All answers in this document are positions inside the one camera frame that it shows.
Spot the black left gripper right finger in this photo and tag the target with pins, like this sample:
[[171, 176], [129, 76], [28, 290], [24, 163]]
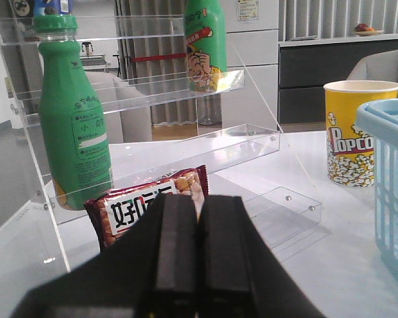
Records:
[[239, 276]]

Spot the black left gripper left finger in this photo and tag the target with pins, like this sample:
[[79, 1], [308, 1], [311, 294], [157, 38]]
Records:
[[149, 272]]

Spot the light blue plastic basket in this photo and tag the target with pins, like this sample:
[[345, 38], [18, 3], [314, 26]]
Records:
[[380, 120]]

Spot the maroon almond biscuit packet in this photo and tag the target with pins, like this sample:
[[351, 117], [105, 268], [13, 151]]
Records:
[[117, 211]]

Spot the green plastic drink bottle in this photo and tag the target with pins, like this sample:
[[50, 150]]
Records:
[[71, 116]]

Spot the yellow popcorn paper cup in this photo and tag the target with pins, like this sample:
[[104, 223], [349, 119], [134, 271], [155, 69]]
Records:
[[350, 150]]

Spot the clear acrylic display shelf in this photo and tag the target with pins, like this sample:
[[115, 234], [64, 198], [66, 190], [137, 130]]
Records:
[[30, 240]]

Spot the green cartoon drink bottle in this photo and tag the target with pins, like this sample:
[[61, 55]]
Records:
[[205, 33]]

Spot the grey armchair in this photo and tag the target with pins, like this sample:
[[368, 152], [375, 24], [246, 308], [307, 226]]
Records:
[[382, 66]]

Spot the plate of fruit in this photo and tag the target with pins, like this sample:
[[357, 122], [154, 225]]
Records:
[[363, 29]]

